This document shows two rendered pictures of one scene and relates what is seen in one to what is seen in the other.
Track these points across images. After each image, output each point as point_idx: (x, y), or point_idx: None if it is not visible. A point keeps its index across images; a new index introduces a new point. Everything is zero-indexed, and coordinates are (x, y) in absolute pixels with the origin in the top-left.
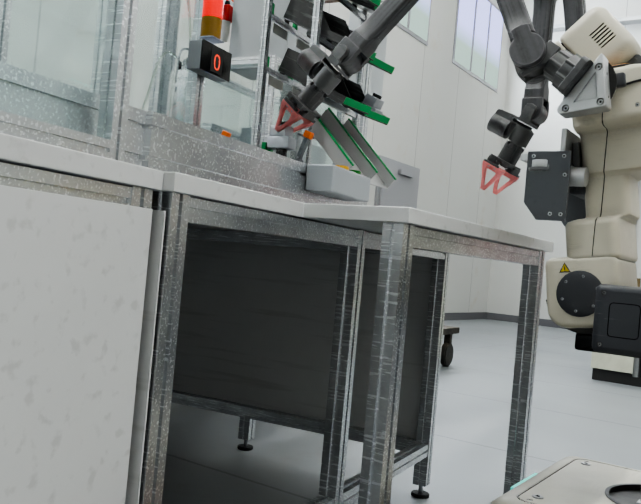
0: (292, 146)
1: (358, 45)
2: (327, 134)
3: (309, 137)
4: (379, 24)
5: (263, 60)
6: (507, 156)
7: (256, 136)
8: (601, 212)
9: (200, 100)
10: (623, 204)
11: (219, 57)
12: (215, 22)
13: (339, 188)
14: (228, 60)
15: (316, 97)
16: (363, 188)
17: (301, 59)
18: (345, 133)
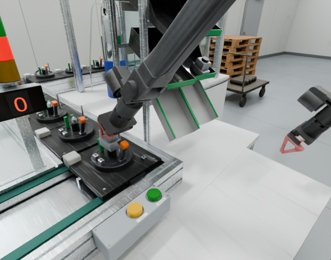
0: (116, 147)
1: (146, 83)
2: (159, 107)
3: (124, 149)
4: (167, 58)
5: (113, 42)
6: (311, 132)
7: (119, 97)
8: None
9: (28, 129)
10: None
11: (22, 98)
12: None
13: (123, 250)
14: (38, 93)
15: (121, 122)
16: (161, 211)
17: (106, 81)
18: (179, 92)
